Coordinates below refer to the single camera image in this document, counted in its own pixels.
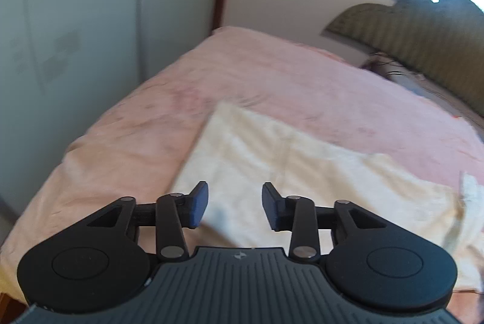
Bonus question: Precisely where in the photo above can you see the cream white pants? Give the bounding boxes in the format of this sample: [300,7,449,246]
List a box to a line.
[173,103,483,292]

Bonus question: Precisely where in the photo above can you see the pink bed blanket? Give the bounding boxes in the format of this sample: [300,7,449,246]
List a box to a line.
[1,28,483,323]

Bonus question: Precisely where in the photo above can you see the grey striped mattress sheet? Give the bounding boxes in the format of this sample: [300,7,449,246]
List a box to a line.
[362,53,483,124]

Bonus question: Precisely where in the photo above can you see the white wardrobe door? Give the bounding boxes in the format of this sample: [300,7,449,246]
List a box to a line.
[1,0,214,257]

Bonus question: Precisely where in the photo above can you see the olive green upholstered headboard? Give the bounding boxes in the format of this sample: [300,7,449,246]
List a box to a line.
[326,0,483,115]

